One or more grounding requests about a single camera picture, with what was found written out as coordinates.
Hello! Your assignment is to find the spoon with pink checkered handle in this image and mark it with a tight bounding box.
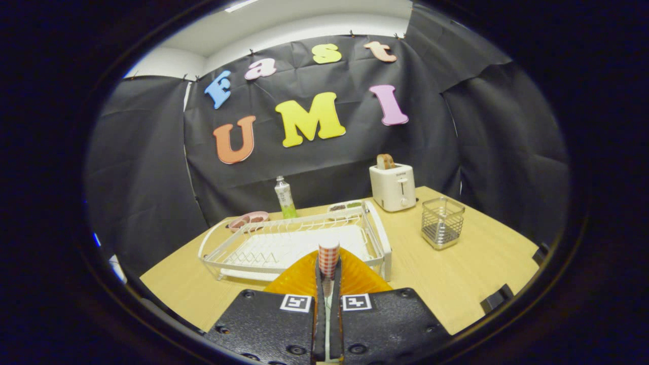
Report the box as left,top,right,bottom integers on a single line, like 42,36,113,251
317,239,341,363

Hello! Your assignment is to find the pink bowl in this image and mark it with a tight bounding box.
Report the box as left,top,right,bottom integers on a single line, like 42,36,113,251
228,211,270,233

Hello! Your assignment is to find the clear bottle with green label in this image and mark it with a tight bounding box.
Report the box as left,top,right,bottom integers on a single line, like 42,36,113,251
274,176,298,220

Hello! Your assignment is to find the metal wire basket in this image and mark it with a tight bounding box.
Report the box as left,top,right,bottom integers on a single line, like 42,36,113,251
421,197,465,250

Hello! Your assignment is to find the ceiling light panel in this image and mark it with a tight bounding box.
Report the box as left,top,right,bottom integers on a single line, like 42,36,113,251
225,0,262,13

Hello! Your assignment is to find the white dish rack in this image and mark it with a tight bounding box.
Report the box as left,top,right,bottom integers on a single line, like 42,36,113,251
198,200,393,282

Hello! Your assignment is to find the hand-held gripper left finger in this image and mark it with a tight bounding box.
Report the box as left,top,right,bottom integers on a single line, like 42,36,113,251
204,248,328,365

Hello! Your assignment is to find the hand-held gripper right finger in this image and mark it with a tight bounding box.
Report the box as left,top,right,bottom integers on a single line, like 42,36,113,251
331,248,453,365

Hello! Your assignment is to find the white toaster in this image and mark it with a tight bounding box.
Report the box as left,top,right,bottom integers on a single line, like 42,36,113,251
369,163,417,212

